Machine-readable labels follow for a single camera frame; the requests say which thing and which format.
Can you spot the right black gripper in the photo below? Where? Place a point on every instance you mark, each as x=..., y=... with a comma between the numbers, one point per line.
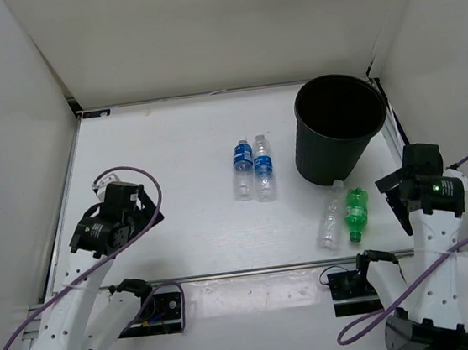
x=387, y=184

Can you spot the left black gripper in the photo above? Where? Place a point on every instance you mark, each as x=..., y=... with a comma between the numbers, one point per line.
x=148, y=213

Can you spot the green plastic bottle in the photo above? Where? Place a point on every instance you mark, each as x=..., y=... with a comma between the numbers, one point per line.
x=356, y=213

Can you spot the clear unlabeled plastic bottle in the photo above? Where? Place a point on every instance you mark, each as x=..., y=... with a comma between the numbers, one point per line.
x=331, y=223

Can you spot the black plastic trash bin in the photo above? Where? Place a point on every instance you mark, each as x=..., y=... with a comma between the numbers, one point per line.
x=337, y=116

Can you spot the blue label bottle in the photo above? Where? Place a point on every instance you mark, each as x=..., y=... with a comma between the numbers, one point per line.
x=243, y=170
x=265, y=183

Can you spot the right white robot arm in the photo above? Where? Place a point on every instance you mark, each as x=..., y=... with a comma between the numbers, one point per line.
x=426, y=311

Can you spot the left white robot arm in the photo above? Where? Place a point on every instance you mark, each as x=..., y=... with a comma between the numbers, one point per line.
x=68, y=325

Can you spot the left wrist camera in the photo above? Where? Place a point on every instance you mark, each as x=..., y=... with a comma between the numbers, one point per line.
x=100, y=187

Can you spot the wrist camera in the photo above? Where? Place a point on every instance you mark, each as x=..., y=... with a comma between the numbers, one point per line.
x=452, y=171
x=100, y=187

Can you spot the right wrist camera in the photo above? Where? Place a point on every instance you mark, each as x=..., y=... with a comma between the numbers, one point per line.
x=452, y=171

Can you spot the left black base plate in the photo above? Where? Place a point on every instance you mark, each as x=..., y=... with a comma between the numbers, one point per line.
x=165, y=313

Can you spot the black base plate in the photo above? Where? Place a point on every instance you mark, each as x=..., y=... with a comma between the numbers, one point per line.
x=351, y=294
x=165, y=313

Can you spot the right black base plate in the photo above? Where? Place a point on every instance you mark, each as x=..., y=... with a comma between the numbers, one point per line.
x=351, y=294

